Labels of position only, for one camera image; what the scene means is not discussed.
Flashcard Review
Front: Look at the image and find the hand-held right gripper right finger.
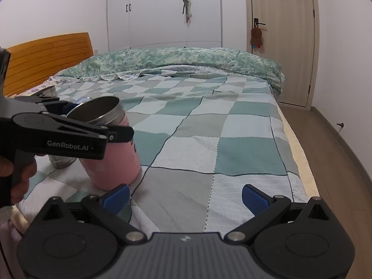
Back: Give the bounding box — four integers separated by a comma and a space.
224, 184, 340, 242

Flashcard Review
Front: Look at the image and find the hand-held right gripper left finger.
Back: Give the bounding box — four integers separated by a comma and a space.
30, 184, 146, 242

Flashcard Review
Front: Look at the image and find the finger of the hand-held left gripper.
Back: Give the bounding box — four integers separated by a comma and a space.
14, 94, 76, 117
12, 113, 135, 144

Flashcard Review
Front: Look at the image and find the pink cup with metal rim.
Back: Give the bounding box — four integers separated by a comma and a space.
67, 96, 142, 191

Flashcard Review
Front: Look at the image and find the person's left hand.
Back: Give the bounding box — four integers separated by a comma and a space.
0, 155, 38, 206

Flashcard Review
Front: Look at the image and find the silver metal lid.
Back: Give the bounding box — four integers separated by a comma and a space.
48, 153, 78, 169

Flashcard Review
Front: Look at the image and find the floral pillow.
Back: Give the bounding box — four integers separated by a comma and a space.
17, 80, 60, 97

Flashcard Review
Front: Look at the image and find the orange wooden headboard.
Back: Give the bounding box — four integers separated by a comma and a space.
5, 32, 94, 97

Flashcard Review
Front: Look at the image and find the checkered green grey bedsheet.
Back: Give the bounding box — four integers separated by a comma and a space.
12, 69, 309, 233

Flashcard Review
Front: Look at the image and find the green floral duvet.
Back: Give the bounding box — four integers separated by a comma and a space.
58, 47, 285, 94

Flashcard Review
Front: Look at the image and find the pale pink cloth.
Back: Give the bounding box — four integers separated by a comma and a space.
0, 206, 31, 279

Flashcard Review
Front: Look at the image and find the white wardrobe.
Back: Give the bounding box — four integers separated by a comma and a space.
106, 0, 223, 52

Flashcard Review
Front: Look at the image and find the beige door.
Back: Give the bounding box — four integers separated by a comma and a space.
245, 0, 321, 109

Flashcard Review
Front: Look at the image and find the brown bag on door handle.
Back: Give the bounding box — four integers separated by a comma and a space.
250, 27, 265, 47

